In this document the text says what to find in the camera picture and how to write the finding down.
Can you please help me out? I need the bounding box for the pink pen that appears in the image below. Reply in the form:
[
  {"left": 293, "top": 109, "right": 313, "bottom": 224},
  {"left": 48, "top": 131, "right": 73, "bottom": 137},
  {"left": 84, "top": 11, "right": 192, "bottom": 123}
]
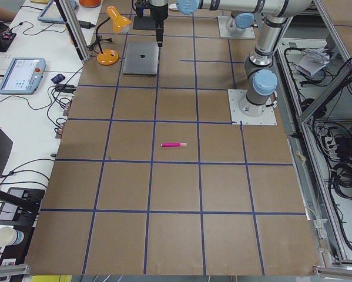
[{"left": 160, "top": 142, "right": 187, "bottom": 147}]

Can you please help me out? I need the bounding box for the person forearm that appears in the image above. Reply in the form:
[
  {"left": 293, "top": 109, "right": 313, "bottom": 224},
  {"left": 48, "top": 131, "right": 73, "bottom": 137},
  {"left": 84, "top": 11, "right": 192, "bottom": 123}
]
[{"left": 0, "top": 7, "right": 16, "bottom": 22}]

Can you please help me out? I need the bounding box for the black mousepad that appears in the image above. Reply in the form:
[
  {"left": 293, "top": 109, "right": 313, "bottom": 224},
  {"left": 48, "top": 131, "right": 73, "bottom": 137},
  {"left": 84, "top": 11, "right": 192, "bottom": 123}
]
[{"left": 133, "top": 15, "right": 156, "bottom": 31}]

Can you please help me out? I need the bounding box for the white computer mouse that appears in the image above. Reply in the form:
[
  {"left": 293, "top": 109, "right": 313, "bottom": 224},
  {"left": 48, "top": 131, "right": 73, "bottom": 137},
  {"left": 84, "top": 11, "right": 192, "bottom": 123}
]
[{"left": 169, "top": 4, "right": 177, "bottom": 11}]

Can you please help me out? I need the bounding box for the grey closed laptop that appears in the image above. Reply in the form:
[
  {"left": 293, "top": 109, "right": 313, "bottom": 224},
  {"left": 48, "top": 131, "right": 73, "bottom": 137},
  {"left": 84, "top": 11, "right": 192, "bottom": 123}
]
[{"left": 123, "top": 42, "right": 159, "bottom": 76}]

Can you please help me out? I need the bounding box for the orange round object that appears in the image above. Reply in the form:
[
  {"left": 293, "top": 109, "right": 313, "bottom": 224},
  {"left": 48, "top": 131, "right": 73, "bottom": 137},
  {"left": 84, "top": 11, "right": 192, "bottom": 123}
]
[{"left": 79, "top": 0, "right": 101, "bottom": 8}]

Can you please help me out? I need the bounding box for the orange desk lamp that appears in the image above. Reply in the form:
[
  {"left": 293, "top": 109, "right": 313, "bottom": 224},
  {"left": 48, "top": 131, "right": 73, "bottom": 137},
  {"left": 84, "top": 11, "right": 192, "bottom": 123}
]
[{"left": 95, "top": 5, "right": 132, "bottom": 66}]

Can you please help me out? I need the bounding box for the black power adapter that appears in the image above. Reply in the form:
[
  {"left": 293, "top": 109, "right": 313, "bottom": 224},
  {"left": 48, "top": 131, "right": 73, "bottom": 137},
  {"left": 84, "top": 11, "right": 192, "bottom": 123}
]
[{"left": 78, "top": 20, "right": 95, "bottom": 29}]

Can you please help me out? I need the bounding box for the blue teach pendant far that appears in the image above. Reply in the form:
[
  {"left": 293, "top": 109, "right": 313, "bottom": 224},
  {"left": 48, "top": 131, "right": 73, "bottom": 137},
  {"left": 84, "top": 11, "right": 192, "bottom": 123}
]
[{"left": 37, "top": 1, "right": 66, "bottom": 24}]

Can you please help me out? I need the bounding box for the blue teach pendant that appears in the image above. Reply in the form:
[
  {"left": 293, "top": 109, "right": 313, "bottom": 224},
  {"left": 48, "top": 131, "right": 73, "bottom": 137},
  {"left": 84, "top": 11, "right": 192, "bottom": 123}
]
[
  {"left": 0, "top": 58, "right": 46, "bottom": 95},
  {"left": 37, "top": 1, "right": 66, "bottom": 24}
]

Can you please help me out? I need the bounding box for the dark blue small pouch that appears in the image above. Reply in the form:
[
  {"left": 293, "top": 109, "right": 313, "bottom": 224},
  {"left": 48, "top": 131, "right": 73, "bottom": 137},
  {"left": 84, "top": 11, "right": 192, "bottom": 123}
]
[{"left": 51, "top": 73, "right": 65, "bottom": 84}]

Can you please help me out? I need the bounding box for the blue teach pendant near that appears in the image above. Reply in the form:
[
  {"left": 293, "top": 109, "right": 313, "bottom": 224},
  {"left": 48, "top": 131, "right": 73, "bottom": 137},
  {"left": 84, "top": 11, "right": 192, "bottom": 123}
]
[{"left": 0, "top": 58, "right": 46, "bottom": 95}]

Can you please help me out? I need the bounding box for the crumpled white paper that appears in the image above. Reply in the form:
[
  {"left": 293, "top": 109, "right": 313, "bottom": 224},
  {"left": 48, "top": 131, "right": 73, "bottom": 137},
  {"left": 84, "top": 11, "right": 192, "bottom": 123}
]
[{"left": 296, "top": 47, "right": 330, "bottom": 77}]

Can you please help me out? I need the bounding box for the black monitor stand base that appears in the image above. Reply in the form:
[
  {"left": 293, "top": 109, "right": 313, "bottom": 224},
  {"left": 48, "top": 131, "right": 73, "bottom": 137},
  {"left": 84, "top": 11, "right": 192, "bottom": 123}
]
[{"left": 0, "top": 187, "right": 45, "bottom": 226}]

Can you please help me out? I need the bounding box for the white paper cup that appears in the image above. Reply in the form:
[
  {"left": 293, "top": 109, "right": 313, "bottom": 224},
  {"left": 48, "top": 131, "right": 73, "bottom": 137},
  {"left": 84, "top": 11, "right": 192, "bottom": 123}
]
[{"left": 0, "top": 227, "right": 25, "bottom": 247}]

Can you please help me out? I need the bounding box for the aluminium frame post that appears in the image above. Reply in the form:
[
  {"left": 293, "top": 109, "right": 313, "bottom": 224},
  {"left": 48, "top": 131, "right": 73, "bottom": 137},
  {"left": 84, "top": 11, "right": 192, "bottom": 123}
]
[{"left": 55, "top": 0, "right": 90, "bottom": 62}]

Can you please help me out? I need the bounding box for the aluminium diagonal frame strut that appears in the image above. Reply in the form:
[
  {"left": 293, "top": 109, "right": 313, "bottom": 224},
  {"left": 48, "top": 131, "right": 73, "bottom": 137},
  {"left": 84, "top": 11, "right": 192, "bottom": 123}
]
[{"left": 299, "top": 57, "right": 352, "bottom": 124}]

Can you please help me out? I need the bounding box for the black coiled cable bundle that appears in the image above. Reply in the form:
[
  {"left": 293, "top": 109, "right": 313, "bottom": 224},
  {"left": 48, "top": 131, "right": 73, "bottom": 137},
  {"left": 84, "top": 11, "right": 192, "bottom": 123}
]
[{"left": 328, "top": 161, "right": 352, "bottom": 203}]

